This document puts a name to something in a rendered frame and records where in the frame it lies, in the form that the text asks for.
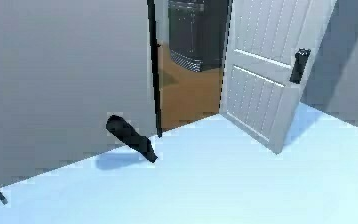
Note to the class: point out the dark grey ribbed bin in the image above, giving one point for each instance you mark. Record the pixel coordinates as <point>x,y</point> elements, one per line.
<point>190,33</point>

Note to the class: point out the white panelled room door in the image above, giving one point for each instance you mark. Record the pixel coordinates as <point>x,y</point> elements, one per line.
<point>263,83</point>

